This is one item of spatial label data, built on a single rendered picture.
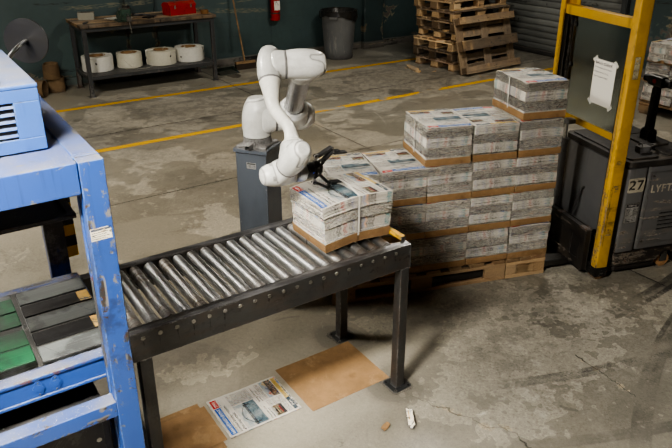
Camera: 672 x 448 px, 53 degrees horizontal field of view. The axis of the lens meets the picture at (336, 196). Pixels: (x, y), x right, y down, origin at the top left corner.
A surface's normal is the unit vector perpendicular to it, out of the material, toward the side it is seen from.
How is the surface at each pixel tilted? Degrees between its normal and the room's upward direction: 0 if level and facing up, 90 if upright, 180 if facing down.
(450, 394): 0
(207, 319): 90
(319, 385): 0
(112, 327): 90
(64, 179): 90
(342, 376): 0
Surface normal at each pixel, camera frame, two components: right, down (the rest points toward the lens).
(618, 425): 0.00, -0.92
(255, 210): -0.33, 0.37
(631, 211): 0.28, 0.38
